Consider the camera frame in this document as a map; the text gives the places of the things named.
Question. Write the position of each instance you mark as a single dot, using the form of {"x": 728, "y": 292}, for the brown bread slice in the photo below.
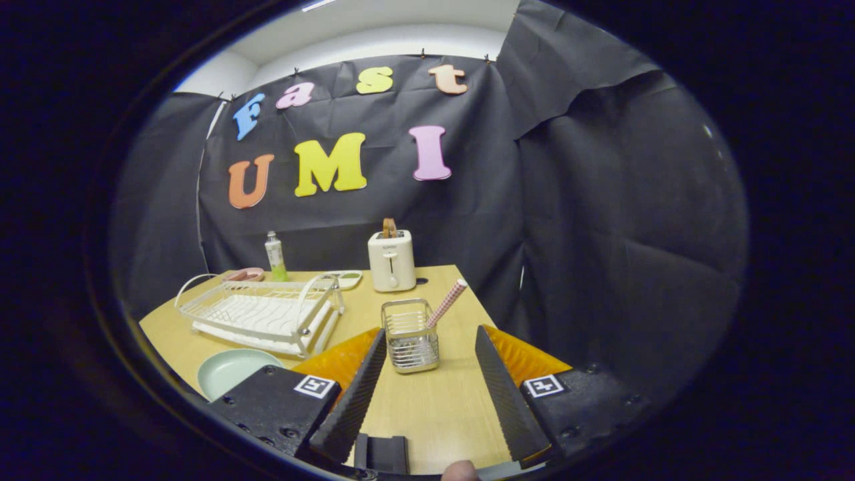
{"x": 389, "y": 227}

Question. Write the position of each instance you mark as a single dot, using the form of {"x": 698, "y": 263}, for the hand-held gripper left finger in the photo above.
{"x": 354, "y": 401}

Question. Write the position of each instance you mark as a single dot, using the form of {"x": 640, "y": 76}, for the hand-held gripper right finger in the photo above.
{"x": 504, "y": 401}

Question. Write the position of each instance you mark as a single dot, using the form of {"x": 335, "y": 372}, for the small white tray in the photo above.
{"x": 349, "y": 278}

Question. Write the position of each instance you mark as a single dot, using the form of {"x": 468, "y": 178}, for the white toaster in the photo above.
{"x": 392, "y": 264}

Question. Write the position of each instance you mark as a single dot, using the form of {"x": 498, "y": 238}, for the pink bowl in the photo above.
{"x": 247, "y": 274}

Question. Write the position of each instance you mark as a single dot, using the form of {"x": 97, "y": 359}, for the white bottle with green base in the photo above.
{"x": 274, "y": 257}

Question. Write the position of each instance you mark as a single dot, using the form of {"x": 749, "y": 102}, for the ceiling light panel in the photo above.
{"x": 317, "y": 5}

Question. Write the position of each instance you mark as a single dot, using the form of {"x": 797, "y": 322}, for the black backdrop cloth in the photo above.
{"x": 601, "y": 234}

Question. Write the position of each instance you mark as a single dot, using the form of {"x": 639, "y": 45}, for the light green plate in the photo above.
{"x": 230, "y": 371}

